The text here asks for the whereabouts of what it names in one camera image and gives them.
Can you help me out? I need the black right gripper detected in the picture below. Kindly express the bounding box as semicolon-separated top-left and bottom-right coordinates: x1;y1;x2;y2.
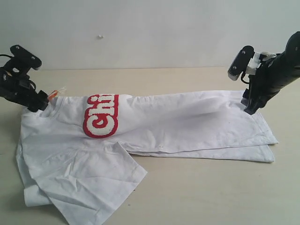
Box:
241;58;291;115

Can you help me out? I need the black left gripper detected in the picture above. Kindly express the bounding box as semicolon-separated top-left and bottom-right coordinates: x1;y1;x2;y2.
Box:
0;68;49;112

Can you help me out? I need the white t-shirt red lettering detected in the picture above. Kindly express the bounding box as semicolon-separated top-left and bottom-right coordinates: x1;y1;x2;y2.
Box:
16;90;277;225

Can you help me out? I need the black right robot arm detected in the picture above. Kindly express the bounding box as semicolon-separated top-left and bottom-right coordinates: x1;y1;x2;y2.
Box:
241;31;300;115

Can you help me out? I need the orange neck tag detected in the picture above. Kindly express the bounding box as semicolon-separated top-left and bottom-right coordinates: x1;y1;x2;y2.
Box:
47;87;66;101

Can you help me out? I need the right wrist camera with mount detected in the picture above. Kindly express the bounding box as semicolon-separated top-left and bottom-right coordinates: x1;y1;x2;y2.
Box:
227;45;277;84

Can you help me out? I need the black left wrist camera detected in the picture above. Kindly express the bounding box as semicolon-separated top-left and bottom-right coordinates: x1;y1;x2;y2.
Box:
10;45;42;70

